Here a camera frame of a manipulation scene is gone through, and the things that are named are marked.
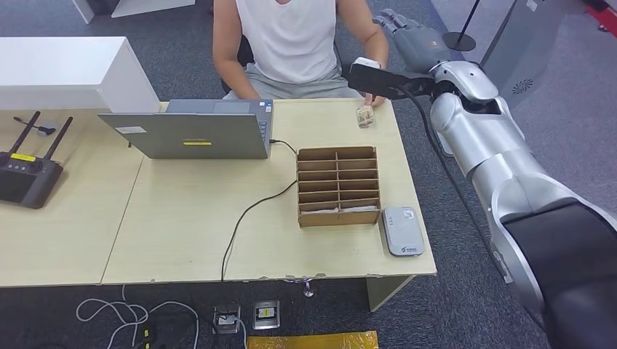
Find black laptop power cable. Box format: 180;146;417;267
220;138;299;283

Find person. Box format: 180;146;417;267
212;0;391;108

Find brown card organizer box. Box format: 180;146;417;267
295;145;383;228

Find grey laptop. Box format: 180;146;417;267
98;99;275;161

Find grey card reader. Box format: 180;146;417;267
381;206;426;257

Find white furniture panel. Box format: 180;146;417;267
72;0;198;25

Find grey kiosk stand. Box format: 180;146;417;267
479;0;577;110

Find red floor mat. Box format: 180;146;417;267
584;4;617;39

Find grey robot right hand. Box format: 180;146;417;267
373;8;452;73

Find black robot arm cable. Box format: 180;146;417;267
401;88;512;285

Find metal desk fitting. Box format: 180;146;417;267
282;278;315;299

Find metal floor socket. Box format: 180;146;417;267
251;300;281;332
212;305;242;336

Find black stanchion pole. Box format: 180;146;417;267
442;0;483;52

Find white counter block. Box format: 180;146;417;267
0;36;162;114

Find white floor cable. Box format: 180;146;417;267
75;285;200;349

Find black office chair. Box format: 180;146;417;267
220;34;359;95

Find small black antenna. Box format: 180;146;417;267
12;116;59;137

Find beige desk leg panel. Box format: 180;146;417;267
365;274;416;313

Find black remote controller with antennas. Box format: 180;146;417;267
0;111;75;210

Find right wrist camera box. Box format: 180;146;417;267
347;56;437;101

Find white socket cable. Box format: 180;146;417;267
219;315;248;349

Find yellow plastic sheet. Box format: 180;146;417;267
246;330;380;349

